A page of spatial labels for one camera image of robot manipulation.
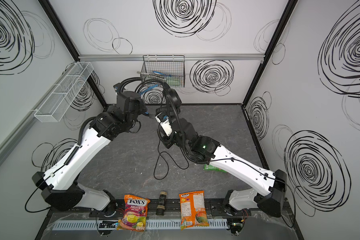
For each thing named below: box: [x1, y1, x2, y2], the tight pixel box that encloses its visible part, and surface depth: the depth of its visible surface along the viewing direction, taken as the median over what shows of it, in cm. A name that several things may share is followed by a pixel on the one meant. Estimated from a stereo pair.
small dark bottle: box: [156, 190, 168, 216], surface depth 75 cm
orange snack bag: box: [179, 190, 209, 231], surface depth 73 cm
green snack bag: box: [204, 164, 227, 173], surface depth 86 cm
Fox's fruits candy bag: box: [116, 194, 151, 232], surface depth 70 cm
